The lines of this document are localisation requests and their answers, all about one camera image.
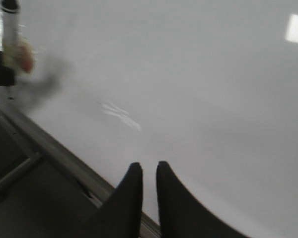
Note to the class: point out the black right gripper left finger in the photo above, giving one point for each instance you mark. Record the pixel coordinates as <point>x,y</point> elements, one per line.
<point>120,215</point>

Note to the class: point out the white whiteboard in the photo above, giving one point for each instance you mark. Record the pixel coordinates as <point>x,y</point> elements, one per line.
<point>210,86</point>

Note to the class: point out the red magnet taped to marker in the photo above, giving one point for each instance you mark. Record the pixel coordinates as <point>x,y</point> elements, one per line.
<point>25,59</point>

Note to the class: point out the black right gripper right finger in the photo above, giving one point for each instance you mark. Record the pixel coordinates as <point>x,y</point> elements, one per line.
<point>181,215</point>

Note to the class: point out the grey whiteboard frame rail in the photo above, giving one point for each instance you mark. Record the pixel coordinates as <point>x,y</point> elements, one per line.
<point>45,190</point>

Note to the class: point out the black white whiteboard marker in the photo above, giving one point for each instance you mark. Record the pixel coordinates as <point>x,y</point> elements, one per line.
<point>10,35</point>

